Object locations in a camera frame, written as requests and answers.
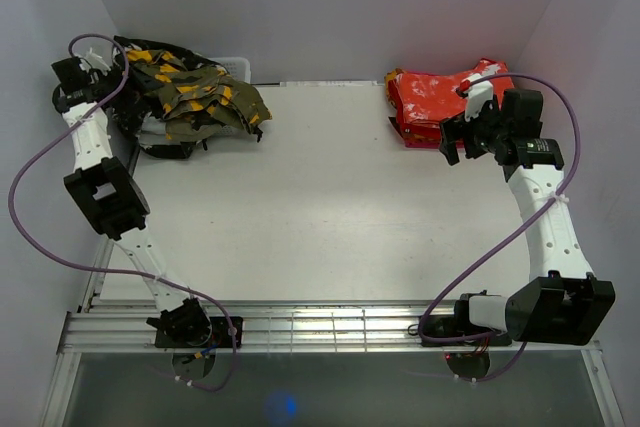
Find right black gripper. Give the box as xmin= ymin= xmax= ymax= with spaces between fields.
xmin=438 ymin=95 xmax=508 ymax=166

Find orange green camouflage trousers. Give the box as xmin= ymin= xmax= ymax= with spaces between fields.
xmin=125 ymin=45 xmax=272 ymax=143

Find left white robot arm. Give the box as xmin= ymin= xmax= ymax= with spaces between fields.
xmin=52 ymin=57 xmax=213 ymax=347

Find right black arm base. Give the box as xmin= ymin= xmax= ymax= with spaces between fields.
xmin=417 ymin=314 xmax=512 ymax=347

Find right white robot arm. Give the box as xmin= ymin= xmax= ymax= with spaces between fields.
xmin=439 ymin=81 xmax=615 ymax=346

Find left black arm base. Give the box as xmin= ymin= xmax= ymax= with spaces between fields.
xmin=153 ymin=316 xmax=232 ymax=349

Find black white camouflage trousers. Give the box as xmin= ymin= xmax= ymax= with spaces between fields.
xmin=110 ymin=36 xmax=234 ymax=159

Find red folded trousers stack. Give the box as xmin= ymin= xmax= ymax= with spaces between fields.
xmin=384 ymin=69 xmax=456 ymax=148

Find white plastic basket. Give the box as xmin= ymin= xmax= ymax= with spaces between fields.
xmin=211 ymin=57 xmax=251 ymax=136

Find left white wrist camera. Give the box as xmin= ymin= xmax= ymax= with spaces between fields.
xmin=83 ymin=47 xmax=112 ymax=72

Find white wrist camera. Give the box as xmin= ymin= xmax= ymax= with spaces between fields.
xmin=83 ymin=47 xmax=112 ymax=72
xmin=460 ymin=80 xmax=493 ymax=122

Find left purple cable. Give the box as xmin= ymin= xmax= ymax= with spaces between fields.
xmin=8 ymin=34 xmax=239 ymax=393

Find purple cable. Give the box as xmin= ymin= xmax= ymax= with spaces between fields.
xmin=8 ymin=34 xmax=239 ymax=393
xmin=417 ymin=72 xmax=584 ymax=383

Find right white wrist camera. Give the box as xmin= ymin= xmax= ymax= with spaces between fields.
xmin=460 ymin=80 xmax=493 ymax=122

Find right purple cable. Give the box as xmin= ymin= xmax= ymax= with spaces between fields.
xmin=417 ymin=72 xmax=584 ymax=383

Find aluminium rail frame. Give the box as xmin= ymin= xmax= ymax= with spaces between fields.
xmin=55 ymin=299 xmax=604 ymax=356

